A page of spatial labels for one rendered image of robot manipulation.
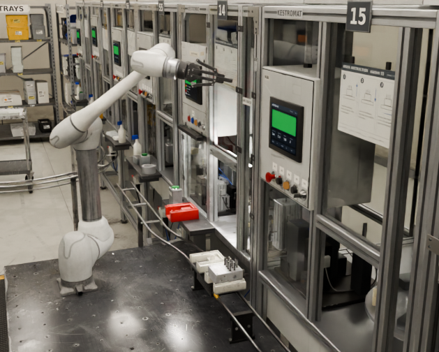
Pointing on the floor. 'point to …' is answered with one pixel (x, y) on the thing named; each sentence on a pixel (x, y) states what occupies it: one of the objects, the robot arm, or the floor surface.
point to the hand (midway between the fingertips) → (224, 79)
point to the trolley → (15, 167)
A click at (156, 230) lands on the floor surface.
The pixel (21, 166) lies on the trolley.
